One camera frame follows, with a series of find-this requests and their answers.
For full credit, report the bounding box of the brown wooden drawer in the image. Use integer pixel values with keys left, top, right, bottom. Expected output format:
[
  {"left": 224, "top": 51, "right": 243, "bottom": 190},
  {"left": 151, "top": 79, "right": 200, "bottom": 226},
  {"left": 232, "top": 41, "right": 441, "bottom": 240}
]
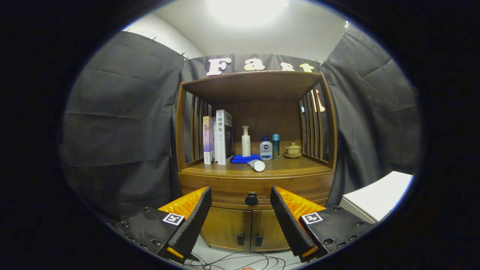
[{"left": 178, "top": 171, "right": 335, "bottom": 210}]

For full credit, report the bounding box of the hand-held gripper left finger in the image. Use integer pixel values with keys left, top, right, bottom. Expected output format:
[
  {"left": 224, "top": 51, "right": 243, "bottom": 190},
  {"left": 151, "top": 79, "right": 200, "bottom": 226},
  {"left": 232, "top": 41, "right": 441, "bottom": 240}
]
[{"left": 112, "top": 186, "right": 213, "bottom": 264}]

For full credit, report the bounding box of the wooden cabinet door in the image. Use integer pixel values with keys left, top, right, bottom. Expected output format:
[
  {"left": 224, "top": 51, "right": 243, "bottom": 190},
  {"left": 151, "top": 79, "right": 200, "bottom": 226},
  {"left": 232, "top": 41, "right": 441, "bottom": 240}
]
[
  {"left": 201, "top": 207, "right": 252, "bottom": 251},
  {"left": 250, "top": 210, "right": 291, "bottom": 251}
]

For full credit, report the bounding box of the wooden countertop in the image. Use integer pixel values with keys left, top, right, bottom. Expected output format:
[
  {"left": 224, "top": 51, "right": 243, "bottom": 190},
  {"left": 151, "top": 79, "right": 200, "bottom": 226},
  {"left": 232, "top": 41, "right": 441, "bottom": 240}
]
[{"left": 182, "top": 154, "right": 332, "bottom": 177}]

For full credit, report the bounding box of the purple book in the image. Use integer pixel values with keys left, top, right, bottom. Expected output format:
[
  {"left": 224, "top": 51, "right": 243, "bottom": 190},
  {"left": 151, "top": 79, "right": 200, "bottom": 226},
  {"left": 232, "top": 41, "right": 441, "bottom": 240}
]
[{"left": 203, "top": 116, "right": 215, "bottom": 165}]

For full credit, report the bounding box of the brown wooden cabinet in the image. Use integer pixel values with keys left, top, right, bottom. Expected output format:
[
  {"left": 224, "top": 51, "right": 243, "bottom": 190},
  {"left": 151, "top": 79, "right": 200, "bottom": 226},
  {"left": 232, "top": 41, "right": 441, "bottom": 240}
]
[{"left": 175, "top": 70, "right": 338, "bottom": 252}]

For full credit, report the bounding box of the white bottle with blue cap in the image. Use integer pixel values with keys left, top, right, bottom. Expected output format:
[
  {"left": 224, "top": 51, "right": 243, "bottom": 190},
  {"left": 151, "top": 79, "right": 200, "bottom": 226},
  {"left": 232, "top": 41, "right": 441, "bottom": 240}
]
[{"left": 259, "top": 135, "right": 273, "bottom": 161}]

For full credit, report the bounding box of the thick white book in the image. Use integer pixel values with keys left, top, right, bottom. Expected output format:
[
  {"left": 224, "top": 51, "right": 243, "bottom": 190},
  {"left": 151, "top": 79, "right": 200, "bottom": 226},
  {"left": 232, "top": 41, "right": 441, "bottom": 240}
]
[{"left": 214, "top": 109, "right": 234, "bottom": 165}]

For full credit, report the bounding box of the folded blue cloth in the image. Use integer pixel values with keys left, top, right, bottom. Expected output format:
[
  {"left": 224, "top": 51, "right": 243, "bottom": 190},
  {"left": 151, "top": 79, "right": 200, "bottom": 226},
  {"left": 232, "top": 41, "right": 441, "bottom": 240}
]
[{"left": 231, "top": 154, "right": 262, "bottom": 164}]

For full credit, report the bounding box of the white pump bottle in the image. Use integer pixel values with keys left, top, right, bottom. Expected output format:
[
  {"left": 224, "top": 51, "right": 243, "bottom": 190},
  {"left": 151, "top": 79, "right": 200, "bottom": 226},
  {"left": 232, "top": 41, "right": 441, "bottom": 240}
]
[{"left": 241, "top": 126, "right": 251, "bottom": 157}]

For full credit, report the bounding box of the black backdrop cloth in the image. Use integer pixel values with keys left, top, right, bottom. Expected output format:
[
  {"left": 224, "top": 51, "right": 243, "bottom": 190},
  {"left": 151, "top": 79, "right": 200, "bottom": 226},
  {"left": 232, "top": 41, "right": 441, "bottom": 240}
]
[{"left": 58, "top": 24, "right": 422, "bottom": 222}]

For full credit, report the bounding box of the white side table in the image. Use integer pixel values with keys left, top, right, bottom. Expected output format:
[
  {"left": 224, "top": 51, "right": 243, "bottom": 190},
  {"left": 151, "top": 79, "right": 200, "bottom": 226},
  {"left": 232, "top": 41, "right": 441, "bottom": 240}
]
[{"left": 339, "top": 171, "right": 414, "bottom": 224}]

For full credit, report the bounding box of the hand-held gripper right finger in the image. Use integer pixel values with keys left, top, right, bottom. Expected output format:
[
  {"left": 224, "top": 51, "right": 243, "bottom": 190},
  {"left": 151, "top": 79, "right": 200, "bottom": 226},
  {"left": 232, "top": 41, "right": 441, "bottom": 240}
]
[{"left": 270, "top": 185, "right": 377, "bottom": 263}]

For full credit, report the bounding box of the tan lidded ceramic cup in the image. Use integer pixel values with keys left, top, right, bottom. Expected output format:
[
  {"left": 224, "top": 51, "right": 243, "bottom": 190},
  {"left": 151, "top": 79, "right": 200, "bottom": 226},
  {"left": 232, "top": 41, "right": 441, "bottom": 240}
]
[{"left": 284, "top": 142, "right": 302, "bottom": 159}]

